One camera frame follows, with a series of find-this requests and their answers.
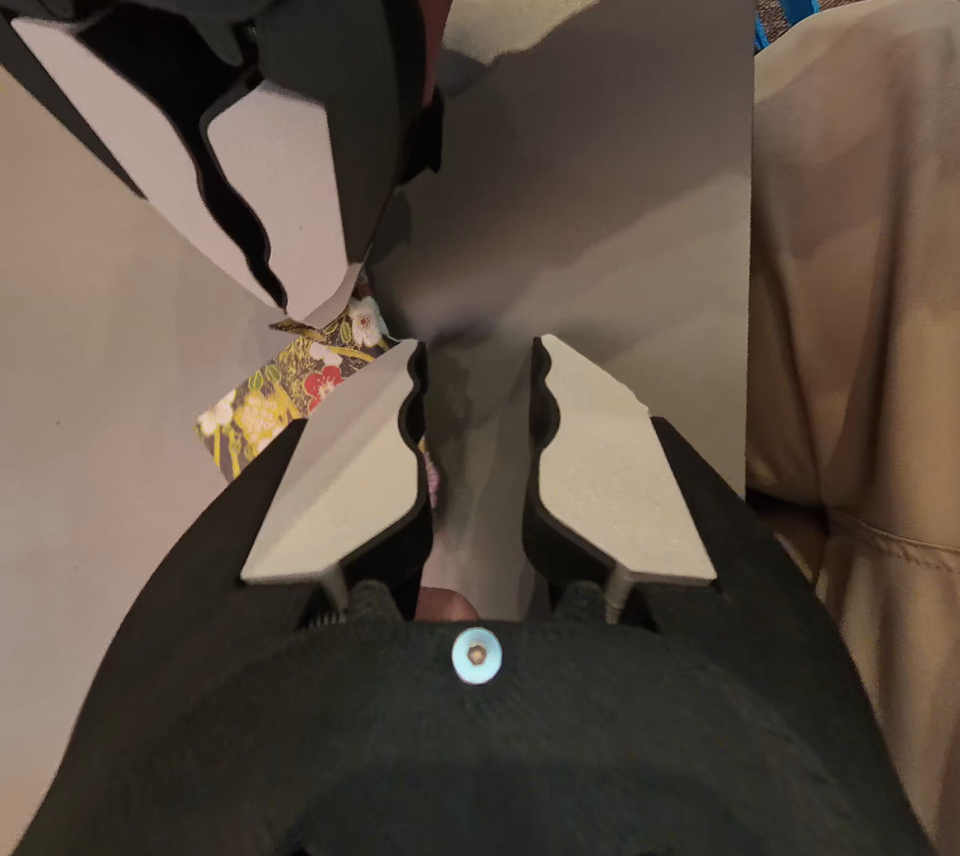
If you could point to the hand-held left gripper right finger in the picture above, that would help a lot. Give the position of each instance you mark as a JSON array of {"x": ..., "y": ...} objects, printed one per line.
[{"x": 615, "y": 496}]

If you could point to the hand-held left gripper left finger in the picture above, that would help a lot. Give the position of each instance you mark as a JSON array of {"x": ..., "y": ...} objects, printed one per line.
[{"x": 345, "y": 489}]

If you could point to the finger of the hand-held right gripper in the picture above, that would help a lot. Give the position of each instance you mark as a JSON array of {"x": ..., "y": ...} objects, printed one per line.
[
  {"x": 97, "y": 91},
  {"x": 292, "y": 196}
]

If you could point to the floral patterned origami paper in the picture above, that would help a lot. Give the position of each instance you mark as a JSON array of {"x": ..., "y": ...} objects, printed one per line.
[{"x": 255, "y": 414}]

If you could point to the person's beige trousers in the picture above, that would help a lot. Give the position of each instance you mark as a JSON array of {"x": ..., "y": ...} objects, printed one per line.
[{"x": 862, "y": 346}]

